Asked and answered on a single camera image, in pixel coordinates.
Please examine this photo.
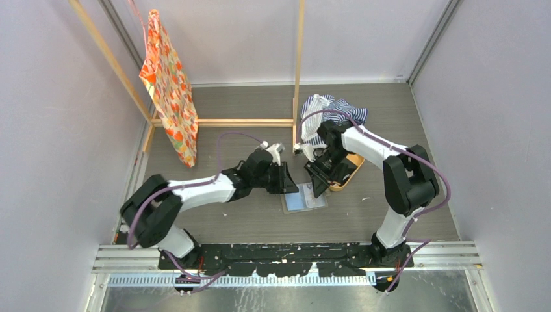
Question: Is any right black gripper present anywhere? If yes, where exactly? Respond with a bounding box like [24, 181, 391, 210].
[304, 148, 350, 198]

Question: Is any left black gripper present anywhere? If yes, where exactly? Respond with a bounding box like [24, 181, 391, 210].
[251, 161, 298, 194]

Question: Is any clear grey card holder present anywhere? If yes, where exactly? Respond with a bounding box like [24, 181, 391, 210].
[281, 183, 329, 214]

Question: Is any yellow oval tray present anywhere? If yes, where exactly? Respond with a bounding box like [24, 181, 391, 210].
[329, 153, 365, 192]

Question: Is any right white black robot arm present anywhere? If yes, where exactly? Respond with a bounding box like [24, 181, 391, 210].
[305, 120, 440, 267]

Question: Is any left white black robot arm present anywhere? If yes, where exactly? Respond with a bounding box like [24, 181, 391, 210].
[120, 148, 299, 269]

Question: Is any orange floral cloth bag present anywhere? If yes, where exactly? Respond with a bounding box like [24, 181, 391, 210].
[139, 9, 199, 168]

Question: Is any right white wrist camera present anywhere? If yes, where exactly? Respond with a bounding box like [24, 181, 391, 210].
[293, 143, 316, 162]

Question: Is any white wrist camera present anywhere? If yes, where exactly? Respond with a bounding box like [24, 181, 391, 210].
[266, 143, 285, 166]
[293, 143, 316, 162]

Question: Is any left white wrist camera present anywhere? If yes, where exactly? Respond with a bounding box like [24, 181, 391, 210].
[266, 143, 285, 166]

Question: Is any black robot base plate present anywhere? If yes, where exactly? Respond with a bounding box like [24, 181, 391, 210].
[158, 242, 411, 278]

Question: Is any wooden rack frame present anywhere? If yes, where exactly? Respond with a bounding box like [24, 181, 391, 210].
[68, 0, 306, 153]

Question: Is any aluminium rail frame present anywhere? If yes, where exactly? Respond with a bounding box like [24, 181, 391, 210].
[84, 241, 496, 311]

